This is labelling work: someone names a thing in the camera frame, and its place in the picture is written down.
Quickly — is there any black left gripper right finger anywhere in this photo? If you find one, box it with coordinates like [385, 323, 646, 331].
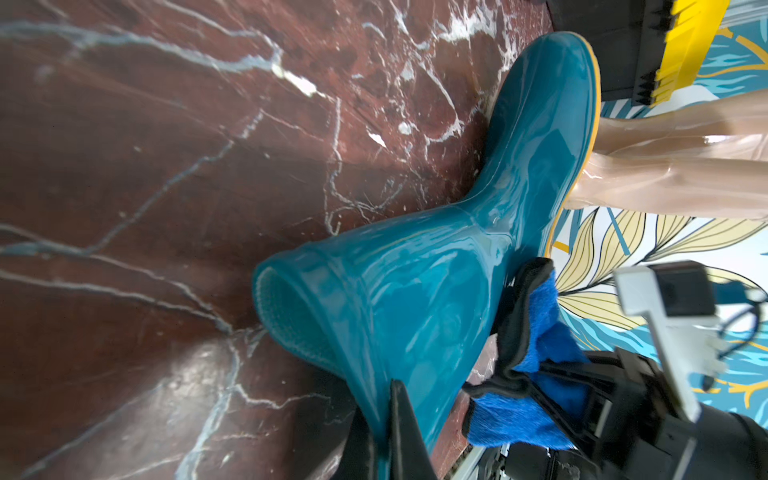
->
[389, 380, 437, 480]

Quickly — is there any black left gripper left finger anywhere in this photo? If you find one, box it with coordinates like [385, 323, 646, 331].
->
[331, 408, 378, 480]

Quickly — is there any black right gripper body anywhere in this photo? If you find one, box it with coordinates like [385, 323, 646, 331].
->
[504, 349, 767, 479]

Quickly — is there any blue grey cloth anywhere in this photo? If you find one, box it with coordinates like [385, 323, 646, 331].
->
[462, 257, 588, 450]

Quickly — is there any teal rubber boot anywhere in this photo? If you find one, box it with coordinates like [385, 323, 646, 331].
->
[252, 32, 601, 479]

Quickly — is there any beige boot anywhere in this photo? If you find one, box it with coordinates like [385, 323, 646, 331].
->
[566, 134, 767, 221]
[594, 89, 767, 154]

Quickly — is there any yellow black toolbox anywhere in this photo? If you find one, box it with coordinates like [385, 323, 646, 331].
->
[547, 0, 730, 107]

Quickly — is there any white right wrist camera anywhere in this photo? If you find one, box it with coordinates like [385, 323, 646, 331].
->
[613, 261, 767, 423]

